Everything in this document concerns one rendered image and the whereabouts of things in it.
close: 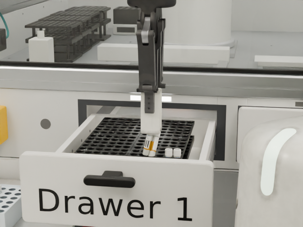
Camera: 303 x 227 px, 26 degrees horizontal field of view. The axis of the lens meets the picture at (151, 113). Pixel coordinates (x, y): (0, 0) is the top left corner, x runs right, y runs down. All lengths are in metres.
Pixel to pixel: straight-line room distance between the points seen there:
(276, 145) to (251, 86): 0.59
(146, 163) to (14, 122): 0.47
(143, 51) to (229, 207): 0.47
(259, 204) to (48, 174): 0.40
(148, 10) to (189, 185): 0.26
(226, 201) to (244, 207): 0.62
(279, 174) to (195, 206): 0.32
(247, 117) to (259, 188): 0.57
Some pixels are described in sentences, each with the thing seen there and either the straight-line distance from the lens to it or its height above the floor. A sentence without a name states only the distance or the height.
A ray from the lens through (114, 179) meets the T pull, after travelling 0.93.
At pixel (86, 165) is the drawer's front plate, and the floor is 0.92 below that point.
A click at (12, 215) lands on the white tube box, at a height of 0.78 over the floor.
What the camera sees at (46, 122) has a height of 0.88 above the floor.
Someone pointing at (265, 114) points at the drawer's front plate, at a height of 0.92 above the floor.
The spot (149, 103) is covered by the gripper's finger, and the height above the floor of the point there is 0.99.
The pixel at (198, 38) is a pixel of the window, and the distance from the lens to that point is 1.26.
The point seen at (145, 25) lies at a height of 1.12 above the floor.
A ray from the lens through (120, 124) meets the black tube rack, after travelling 1.24.
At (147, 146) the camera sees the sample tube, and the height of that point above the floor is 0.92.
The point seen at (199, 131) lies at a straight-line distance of 1.30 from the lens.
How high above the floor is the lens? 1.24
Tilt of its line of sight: 15 degrees down
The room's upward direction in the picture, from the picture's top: straight up
